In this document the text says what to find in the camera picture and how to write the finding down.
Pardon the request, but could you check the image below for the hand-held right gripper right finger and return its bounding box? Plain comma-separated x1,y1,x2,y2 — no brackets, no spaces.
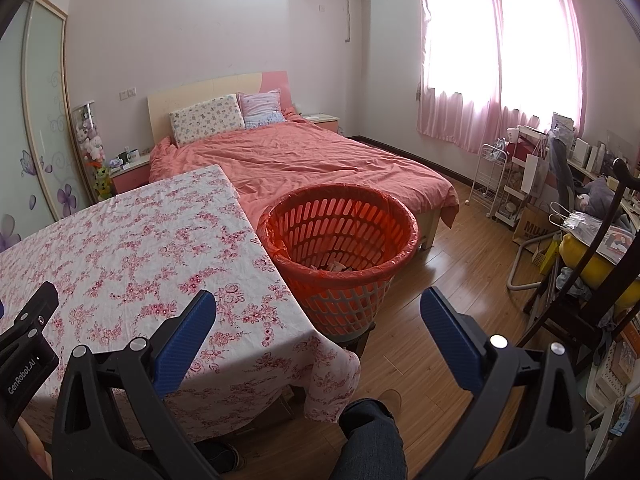
419,286,587,480

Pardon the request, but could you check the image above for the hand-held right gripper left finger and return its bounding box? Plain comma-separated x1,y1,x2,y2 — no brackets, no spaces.
51,289,223,480

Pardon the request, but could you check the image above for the orange plastic basket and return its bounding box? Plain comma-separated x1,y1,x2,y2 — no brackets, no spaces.
256,183,420,337

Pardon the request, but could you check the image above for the red plastic bag liner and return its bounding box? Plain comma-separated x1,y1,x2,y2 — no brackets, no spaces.
256,183,420,281

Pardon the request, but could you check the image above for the person's left hand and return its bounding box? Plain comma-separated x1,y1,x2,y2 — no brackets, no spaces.
17,419,54,480

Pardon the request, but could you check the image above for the dark stool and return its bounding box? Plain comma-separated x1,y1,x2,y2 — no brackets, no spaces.
344,325,374,357

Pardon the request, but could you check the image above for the tan shoe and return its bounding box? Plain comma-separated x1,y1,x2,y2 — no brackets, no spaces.
375,389,402,418

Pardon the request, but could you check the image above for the dark shoe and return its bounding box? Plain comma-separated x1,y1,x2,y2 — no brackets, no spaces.
200,441,244,474

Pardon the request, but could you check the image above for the brown cardboard box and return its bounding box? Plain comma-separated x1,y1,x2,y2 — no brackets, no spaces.
515,205,557,252

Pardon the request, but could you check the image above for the person's leg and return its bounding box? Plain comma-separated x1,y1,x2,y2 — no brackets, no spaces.
337,400,406,480

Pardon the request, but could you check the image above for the white rolling cart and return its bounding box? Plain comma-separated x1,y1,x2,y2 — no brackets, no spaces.
492,127,549,232

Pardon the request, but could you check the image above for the yellow plastic tub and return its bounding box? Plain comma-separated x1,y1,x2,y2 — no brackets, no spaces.
557,232,640,307

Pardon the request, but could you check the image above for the pink nightstand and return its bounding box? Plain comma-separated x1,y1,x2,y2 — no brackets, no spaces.
302,113,341,137
109,154,151,196

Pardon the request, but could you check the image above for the white paper bag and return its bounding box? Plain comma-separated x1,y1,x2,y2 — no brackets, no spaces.
520,154,546,199

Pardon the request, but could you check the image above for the flower print sliding wardrobe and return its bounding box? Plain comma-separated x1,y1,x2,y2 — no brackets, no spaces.
0,0,69,254

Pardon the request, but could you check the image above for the white plastic crate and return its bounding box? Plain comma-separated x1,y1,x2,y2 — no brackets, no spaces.
584,355,640,457

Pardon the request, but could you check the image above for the clear tube of plush toys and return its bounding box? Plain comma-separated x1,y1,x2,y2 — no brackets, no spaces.
71,101,106,164

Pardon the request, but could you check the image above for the grey office chair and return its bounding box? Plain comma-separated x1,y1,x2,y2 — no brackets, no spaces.
547,137,577,212

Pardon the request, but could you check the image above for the coral duvet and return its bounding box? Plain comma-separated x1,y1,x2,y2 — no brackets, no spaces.
148,121,460,248

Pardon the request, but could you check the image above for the grey purple plush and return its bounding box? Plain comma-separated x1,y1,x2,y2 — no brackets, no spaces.
580,178,621,219

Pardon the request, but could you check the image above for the dark wooden chair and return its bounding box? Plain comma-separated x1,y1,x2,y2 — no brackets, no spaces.
520,157,640,357

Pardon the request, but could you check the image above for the floral print pillow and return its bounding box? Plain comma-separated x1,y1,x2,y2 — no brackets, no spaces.
169,94,246,147

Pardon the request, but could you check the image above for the white canvas board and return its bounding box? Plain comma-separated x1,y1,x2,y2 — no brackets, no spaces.
571,138,592,169

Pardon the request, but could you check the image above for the pink striped pillow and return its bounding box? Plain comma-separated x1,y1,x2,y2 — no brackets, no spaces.
237,90,287,130

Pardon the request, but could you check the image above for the wooden bed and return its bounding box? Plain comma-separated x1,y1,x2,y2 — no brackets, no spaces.
147,71,460,256

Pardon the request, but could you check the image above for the pink curtain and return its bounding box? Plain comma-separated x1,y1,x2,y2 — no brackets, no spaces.
492,0,587,162
415,0,503,155

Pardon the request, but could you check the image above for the white metal tube frame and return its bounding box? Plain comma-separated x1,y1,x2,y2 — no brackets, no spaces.
506,237,547,292

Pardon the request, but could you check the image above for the white wire rack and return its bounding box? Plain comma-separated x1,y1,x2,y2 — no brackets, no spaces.
470,143,508,219

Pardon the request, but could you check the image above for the clear bag with handles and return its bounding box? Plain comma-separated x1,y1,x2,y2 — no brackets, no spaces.
549,201,609,234

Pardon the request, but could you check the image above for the picture frame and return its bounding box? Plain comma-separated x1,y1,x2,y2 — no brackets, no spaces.
550,112,575,137

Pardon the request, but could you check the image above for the air conditioner cable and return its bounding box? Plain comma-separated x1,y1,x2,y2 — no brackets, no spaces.
345,0,372,42

